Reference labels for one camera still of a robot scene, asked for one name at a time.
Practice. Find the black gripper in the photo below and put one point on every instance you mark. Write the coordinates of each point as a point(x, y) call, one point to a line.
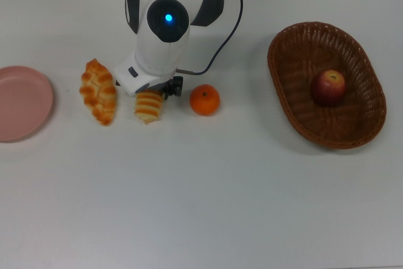
point(162, 86)

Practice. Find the striped toy bread roll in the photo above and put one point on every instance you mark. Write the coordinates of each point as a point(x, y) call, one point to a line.
point(148, 106)

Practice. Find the toy orange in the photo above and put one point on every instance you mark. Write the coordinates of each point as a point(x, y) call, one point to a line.
point(204, 100)

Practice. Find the braided toy bread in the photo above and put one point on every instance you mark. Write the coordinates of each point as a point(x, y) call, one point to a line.
point(98, 92)

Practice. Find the red toy apple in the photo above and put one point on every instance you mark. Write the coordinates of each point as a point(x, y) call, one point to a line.
point(328, 89)

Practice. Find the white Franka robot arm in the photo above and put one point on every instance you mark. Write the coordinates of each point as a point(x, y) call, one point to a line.
point(160, 39)

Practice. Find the pink plate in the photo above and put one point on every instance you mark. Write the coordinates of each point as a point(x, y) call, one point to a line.
point(22, 103)

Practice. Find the brown woven basket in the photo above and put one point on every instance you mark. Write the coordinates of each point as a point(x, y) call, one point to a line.
point(362, 117)

